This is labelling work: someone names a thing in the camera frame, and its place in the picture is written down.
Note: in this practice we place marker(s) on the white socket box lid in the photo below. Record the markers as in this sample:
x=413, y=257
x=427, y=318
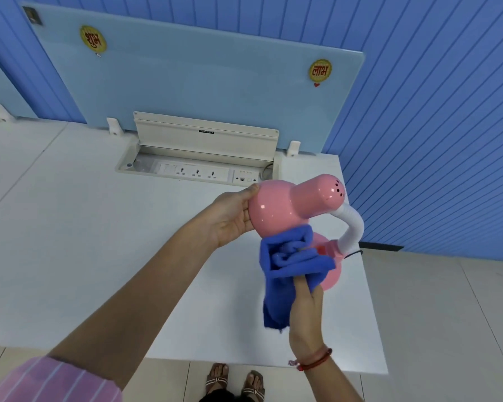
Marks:
x=205, y=133

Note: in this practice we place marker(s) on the small square metal plate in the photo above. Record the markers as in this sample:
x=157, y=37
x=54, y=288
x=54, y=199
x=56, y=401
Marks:
x=32, y=15

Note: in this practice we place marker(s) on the white desk socket box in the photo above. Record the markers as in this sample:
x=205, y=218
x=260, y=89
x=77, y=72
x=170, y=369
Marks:
x=197, y=170

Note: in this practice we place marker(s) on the pink striped sleeve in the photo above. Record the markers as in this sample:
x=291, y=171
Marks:
x=50, y=383

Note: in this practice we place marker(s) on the light blue desk partition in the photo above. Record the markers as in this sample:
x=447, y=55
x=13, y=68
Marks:
x=193, y=75
x=2, y=87

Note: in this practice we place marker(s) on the round yellow sticker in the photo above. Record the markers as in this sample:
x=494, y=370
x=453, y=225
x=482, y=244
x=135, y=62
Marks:
x=93, y=39
x=320, y=71

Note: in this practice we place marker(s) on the person's right forearm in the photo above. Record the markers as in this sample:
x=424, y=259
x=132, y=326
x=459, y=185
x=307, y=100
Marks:
x=331, y=380

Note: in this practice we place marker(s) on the pink desk lamp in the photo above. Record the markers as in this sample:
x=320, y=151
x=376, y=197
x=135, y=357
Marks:
x=285, y=203

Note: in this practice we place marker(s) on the white partition bracket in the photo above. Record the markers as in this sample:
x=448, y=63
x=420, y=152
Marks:
x=2, y=112
x=114, y=126
x=294, y=148

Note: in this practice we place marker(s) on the blue cleaning cloth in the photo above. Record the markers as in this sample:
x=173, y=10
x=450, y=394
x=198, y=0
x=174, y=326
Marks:
x=283, y=272

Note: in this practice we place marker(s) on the person's left forearm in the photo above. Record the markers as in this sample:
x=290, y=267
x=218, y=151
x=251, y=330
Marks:
x=142, y=297

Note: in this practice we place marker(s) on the person's right thumb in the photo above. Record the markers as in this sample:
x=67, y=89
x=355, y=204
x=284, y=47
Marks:
x=301, y=286

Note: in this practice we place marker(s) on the person's left thumb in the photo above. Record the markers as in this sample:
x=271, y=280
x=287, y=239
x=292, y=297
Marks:
x=244, y=190

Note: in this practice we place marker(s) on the brown sandal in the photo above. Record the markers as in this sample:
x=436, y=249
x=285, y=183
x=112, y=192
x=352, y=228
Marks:
x=253, y=385
x=216, y=378

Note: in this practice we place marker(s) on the person's right hand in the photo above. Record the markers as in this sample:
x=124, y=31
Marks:
x=306, y=318

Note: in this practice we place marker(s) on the person's left hand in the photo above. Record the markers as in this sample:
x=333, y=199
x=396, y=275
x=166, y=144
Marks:
x=228, y=217

